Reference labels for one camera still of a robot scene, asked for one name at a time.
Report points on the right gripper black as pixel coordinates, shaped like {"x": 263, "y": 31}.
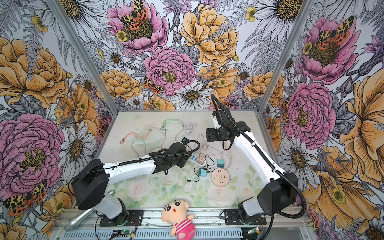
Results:
{"x": 210, "y": 136}

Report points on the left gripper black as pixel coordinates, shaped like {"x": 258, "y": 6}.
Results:
{"x": 183, "y": 161}

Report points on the pink plug adapter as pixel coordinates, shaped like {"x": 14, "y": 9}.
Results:
{"x": 201, "y": 161}

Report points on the teal adapter with black cable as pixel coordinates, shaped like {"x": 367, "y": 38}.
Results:
{"x": 202, "y": 172}

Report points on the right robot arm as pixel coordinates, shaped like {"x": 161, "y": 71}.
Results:
{"x": 280, "y": 193}

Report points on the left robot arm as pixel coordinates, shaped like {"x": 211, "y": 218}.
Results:
{"x": 90, "y": 185}

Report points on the white blue power strip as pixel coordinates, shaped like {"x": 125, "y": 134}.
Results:
{"x": 195, "y": 163}

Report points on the round pink socket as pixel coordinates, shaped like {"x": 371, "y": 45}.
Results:
{"x": 220, "y": 177}

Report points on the plush doll pink dress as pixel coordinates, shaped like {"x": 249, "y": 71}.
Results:
{"x": 176, "y": 214}

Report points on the silver microphone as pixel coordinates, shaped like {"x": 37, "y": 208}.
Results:
{"x": 71, "y": 224}

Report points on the teal adapter with white cable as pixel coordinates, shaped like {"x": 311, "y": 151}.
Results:
{"x": 220, "y": 163}

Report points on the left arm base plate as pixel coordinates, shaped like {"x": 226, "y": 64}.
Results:
{"x": 129, "y": 218}

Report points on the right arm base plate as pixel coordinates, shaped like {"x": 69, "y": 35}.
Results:
{"x": 234, "y": 217}

